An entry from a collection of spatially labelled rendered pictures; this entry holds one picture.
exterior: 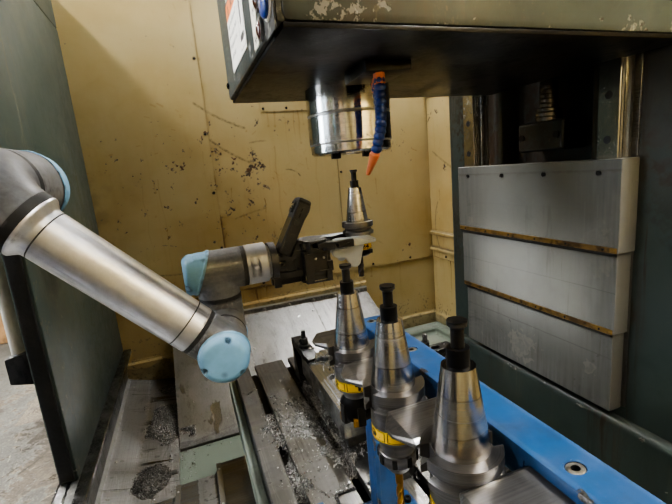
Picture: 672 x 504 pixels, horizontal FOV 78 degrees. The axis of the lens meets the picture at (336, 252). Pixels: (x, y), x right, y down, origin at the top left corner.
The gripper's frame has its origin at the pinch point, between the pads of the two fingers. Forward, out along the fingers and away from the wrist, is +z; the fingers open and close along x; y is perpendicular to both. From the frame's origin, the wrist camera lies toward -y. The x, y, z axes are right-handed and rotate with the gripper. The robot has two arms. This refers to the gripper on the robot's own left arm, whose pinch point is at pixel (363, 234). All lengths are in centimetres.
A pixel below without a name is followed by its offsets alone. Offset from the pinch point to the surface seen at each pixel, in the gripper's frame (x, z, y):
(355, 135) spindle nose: 7.5, -3.1, -19.1
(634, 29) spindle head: 32, 31, -29
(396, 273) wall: -101, 60, 41
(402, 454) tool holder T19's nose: 43.6, -16.7, 14.9
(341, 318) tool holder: 31.7, -17.6, 4.0
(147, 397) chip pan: -85, -58, 64
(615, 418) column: 22, 44, 43
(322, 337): 25.1, -18.3, 8.7
